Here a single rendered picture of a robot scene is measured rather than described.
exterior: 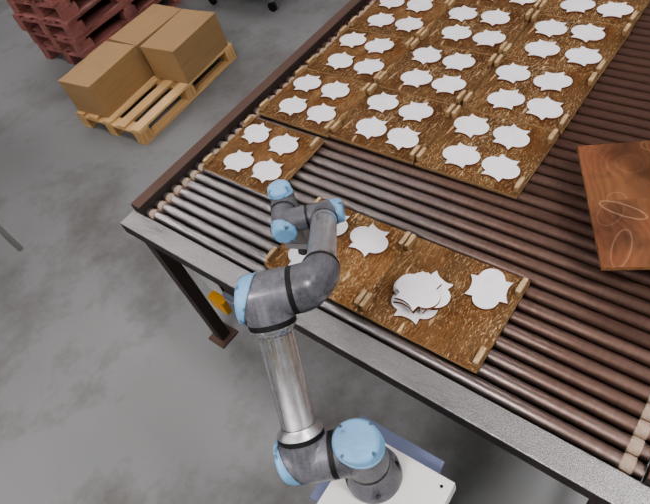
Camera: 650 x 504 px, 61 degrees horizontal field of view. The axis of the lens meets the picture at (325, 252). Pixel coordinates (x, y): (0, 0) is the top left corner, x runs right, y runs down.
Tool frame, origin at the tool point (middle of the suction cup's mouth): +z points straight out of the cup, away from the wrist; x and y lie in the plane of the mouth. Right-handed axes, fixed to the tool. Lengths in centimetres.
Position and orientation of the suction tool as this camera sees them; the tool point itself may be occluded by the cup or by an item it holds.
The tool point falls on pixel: (304, 250)
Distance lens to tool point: 192.0
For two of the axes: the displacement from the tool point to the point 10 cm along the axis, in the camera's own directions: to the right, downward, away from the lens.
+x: -2.3, 7.9, -5.7
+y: -9.5, -0.5, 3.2
